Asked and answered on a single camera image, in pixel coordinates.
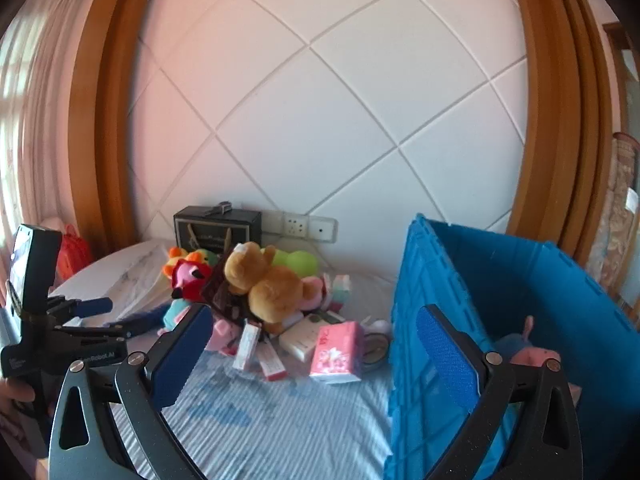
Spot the small teal pink tissue pack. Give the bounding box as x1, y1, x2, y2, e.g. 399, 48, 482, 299
327, 274, 354, 311

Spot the white wall socket panel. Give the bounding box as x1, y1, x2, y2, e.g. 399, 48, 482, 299
282, 212, 309, 237
307, 216, 337, 244

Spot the striped pale blue tablecloth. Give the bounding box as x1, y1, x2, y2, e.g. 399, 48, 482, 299
65, 265, 401, 480

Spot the pink pig plush blue shirt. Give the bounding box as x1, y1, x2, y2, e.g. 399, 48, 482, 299
495, 316, 582, 402

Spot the blue plastic folding crate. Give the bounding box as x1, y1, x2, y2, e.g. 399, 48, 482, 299
384, 213, 640, 480

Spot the person's left hand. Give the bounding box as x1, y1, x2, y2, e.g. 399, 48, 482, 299
0, 374, 38, 441

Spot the pale sheer curtain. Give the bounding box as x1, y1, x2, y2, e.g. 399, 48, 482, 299
0, 0, 96, 261

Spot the brown teddy bear plush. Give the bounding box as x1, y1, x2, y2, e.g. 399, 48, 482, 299
223, 242, 306, 336

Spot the small pink pig plush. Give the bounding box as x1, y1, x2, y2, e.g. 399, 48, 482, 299
297, 275, 334, 312

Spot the white marble desktop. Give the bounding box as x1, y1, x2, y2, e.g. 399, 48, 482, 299
50, 239, 177, 321

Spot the wooden wall frame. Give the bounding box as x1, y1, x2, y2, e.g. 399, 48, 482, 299
67, 0, 166, 261
504, 0, 626, 272

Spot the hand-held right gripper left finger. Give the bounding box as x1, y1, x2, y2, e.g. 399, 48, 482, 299
47, 302, 216, 480

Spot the pink pig plush teal dress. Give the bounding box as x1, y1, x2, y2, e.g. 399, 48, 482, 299
158, 300, 236, 356

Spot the pink flamingo plush toy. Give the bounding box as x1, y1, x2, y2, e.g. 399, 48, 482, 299
170, 255, 216, 304

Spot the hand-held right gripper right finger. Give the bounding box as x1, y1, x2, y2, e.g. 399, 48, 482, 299
415, 304, 586, 480

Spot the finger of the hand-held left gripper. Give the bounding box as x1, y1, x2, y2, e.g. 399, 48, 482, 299
52, 322, 139, 342
47, 296, 115, 318

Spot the white cardboard box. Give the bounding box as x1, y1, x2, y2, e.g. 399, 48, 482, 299
278, 321, 321, 362

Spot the green frog plush toy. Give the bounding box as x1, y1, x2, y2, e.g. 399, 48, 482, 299
270, 249, 321, 276

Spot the flat white green box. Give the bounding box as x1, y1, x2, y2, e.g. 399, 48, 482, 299
305, 310, 346, 326

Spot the white pink medicine box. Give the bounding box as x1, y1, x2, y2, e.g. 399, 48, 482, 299
232, 321, 264, 372
255, 337, 287, 380

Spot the black gift box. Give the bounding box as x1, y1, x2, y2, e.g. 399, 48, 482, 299
173, 206, 263, 257

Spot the dark maroon lettered cloth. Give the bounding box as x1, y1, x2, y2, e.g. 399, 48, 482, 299
200, 260, 257, 324

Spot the red handbag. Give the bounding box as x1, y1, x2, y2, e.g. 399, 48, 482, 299
56, 224, 94, 282

